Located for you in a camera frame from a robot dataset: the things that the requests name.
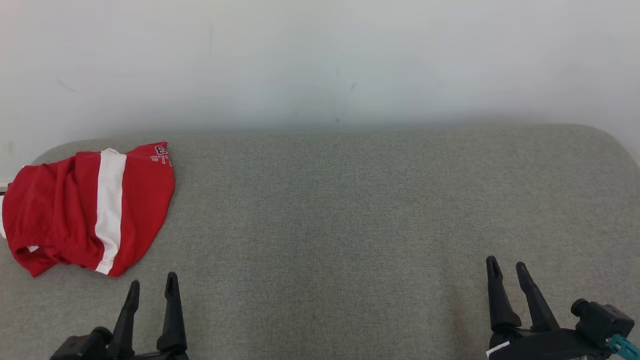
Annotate red shorts with white stripe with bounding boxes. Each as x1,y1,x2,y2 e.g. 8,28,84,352
75,142,176,278

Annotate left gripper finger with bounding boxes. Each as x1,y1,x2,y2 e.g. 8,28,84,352
107,280,141,359
156,271,188,353

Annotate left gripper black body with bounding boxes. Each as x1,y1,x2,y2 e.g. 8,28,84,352
134,351,190,360

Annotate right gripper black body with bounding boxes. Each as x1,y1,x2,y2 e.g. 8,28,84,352
487,327,611,360

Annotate grey fabric sofa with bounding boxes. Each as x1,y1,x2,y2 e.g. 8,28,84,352
0,124,640,360

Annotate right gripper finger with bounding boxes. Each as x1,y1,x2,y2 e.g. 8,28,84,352
516,262,560,332
486,256,522,334

